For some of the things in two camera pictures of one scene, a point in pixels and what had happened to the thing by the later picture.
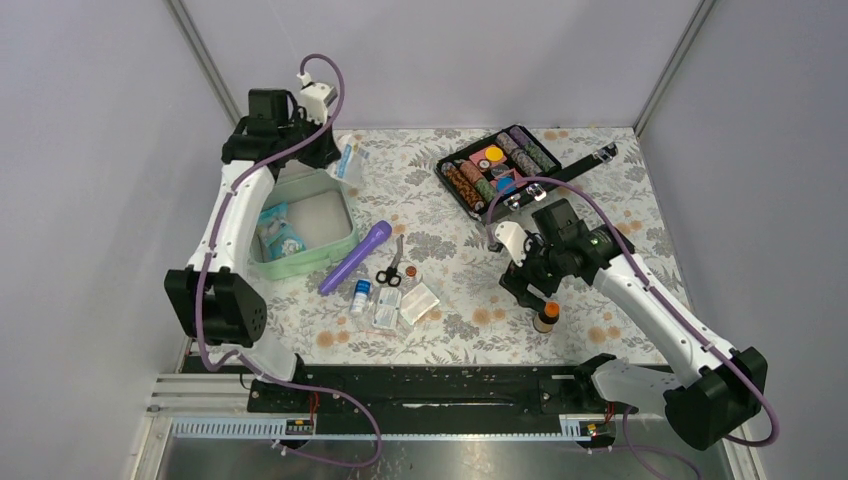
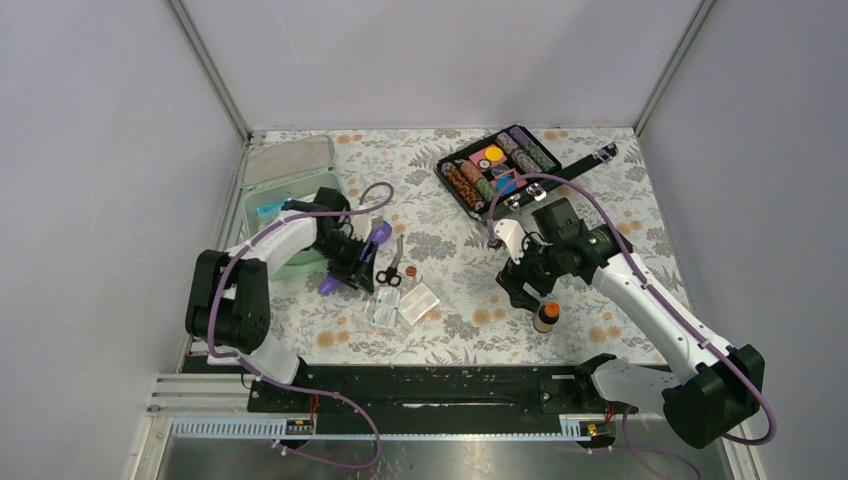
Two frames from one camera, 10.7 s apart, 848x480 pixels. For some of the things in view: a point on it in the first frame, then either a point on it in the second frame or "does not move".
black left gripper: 329,152 -> 355,273
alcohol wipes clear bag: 387,308 does not move
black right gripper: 516,279 does not move
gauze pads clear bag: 418,302 does not move
